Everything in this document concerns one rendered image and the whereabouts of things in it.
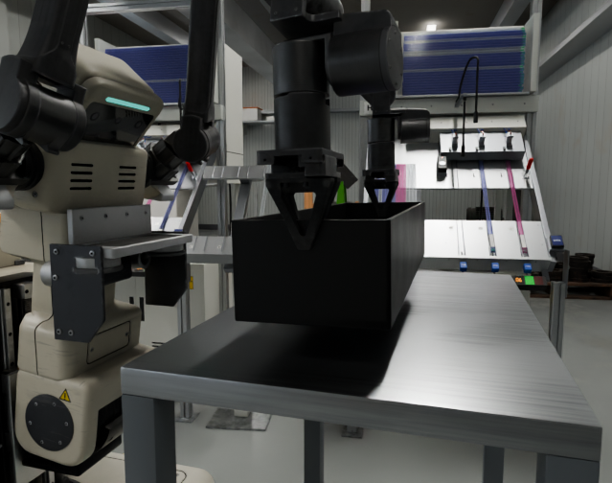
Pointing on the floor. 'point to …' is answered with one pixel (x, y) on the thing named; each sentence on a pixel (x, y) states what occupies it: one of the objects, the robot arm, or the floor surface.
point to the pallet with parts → (595, 280)
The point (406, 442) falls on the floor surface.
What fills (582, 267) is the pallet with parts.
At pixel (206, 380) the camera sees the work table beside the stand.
